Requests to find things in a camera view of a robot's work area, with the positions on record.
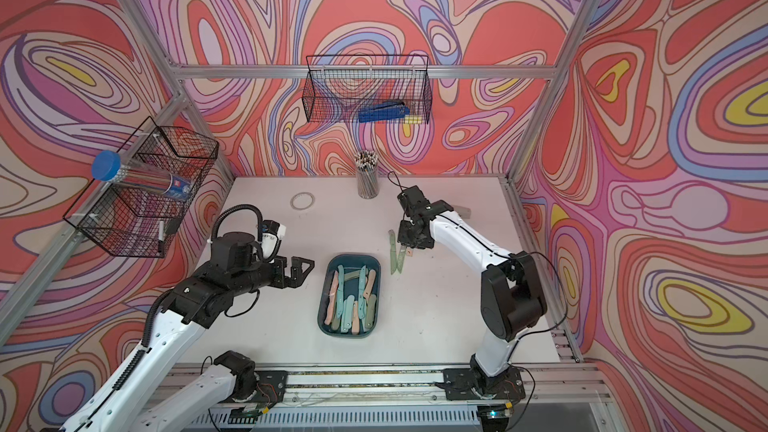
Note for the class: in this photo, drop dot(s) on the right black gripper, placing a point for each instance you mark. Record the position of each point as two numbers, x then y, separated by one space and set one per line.
404 240

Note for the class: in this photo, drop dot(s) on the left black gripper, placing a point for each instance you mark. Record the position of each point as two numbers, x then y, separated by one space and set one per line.
295 279

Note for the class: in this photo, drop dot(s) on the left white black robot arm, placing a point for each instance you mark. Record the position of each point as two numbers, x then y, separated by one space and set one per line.
244 259

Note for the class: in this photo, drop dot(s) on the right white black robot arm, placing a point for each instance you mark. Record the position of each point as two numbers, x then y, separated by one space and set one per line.
512 299

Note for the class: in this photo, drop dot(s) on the dark teal storage tray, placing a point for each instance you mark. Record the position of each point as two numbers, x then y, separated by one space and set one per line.
359 277

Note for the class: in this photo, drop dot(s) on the small white stapler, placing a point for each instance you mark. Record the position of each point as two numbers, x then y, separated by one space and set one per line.
464 212

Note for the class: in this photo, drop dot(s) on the masking tape roll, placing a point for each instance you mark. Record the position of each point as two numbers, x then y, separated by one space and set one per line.
302 201

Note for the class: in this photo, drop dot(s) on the clear pencil cup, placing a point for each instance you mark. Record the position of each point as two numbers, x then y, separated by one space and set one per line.
366 163

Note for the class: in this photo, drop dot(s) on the blue tool in basket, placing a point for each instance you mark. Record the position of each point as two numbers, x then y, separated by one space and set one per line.
386 111

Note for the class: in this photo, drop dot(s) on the black marker in basket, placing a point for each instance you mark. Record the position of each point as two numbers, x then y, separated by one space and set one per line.
160 237

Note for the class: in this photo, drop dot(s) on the blue capped clear tube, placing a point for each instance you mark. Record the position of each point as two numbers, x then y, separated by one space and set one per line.
111 167

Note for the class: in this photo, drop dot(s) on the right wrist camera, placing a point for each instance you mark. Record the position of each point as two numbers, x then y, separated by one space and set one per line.
412 200

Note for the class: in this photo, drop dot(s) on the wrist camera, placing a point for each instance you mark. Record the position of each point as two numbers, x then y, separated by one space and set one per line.
272 235
412 200

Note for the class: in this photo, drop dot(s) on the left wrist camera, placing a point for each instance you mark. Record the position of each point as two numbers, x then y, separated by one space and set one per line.
272 235

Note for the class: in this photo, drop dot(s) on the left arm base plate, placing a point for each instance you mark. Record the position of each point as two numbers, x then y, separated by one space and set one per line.
264 387

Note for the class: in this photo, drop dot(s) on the back black wire basket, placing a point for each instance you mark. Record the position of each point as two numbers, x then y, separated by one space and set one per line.
337 86

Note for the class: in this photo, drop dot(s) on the black wire basket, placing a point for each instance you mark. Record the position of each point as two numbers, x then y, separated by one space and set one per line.
122 221
337 86

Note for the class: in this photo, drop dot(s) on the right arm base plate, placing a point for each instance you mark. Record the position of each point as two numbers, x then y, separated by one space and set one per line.
483 385

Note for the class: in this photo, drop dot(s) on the left black wire basket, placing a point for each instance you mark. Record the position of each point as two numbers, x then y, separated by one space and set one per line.
122 221

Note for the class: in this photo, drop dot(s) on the aluminium rail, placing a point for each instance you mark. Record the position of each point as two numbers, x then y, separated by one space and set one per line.
314 386

